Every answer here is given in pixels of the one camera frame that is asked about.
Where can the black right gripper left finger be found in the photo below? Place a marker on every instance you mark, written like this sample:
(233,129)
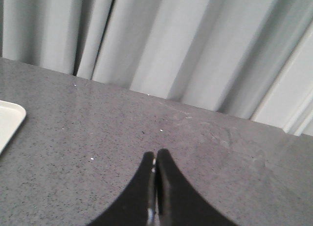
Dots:
(136,205)

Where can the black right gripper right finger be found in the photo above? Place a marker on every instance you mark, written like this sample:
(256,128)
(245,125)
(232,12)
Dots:
(179,204)

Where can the cream rectangular plastic tray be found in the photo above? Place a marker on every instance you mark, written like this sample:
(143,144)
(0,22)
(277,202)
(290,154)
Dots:
(11,117)

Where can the grey pleated curtain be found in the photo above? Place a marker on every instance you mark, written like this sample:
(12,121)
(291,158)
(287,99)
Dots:
(252,59)

